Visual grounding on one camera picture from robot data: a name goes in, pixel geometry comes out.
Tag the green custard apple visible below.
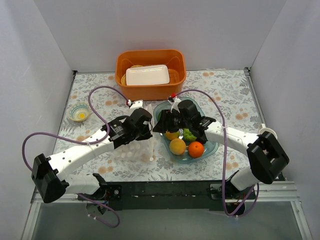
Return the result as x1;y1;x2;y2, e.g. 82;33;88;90
182;128;197;142

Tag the yellow peach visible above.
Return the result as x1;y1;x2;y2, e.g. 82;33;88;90
169;138;187;156

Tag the clear zip top bag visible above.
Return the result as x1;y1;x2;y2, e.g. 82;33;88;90
114;100;153;160

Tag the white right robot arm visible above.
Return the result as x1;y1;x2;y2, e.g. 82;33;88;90
153;99;290;199

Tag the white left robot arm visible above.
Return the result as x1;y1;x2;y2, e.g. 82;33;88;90
31;108;152;203

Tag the orange tangerine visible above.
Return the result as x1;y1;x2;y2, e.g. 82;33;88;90
188;141;205;158

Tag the clear blue plastic tray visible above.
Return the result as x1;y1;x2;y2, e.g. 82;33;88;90
153;97;219;164

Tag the yellow plate in basket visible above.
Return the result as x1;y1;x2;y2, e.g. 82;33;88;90
120;65;142;86

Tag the small patterned bowl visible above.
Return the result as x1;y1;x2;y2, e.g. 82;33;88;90
68;102;91;122

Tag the white rectangular dish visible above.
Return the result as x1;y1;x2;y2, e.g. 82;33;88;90
124;64;170;86

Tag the orange plastic basket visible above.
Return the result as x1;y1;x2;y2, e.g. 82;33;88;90
115;49;187;101

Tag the white plastic cup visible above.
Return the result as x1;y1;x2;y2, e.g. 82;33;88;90
258;123;278;139

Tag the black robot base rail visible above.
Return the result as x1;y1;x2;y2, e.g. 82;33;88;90
84;179;261;213

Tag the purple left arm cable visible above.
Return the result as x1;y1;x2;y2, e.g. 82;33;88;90
21;85;132;228

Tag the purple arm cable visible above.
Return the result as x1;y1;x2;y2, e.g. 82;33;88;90
21;85;132;228
167;88;260;217

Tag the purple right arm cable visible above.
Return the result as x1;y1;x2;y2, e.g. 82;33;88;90
167;88;260;217

